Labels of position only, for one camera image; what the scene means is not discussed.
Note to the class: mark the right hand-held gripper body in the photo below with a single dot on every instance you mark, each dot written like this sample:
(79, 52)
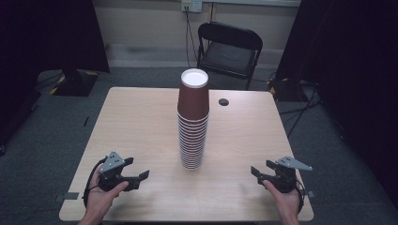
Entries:
(286, 178)

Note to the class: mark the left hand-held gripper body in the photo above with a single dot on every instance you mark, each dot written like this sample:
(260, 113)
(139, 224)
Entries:
(112, 164)

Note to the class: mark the stack of brown paper cups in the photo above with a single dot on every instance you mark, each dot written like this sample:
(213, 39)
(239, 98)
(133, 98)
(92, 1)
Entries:
(191, 146)

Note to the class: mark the person's right hand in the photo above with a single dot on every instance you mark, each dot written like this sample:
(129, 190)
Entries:
(287, 204)

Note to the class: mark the person's left hand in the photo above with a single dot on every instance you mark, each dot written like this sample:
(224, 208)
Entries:
(98, 201)

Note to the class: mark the grey tape strip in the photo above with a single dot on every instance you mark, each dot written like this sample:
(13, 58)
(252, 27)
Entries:
(70, 196)
(311, 194)

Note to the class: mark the small black floor object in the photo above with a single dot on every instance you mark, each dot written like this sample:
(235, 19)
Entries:
(86, 121)

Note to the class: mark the black stand base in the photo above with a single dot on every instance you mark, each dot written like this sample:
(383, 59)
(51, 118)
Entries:
(75, 84)
(286, 90)

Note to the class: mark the black folding chair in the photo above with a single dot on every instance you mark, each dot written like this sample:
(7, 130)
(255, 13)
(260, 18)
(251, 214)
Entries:
(226, 54)

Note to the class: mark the dark curtain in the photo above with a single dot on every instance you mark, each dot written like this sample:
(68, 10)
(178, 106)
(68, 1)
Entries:
(353, 62)
(47, 34)

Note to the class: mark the white wall socket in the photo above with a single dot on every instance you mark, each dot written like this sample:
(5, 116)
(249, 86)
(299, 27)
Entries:
(191, 5)

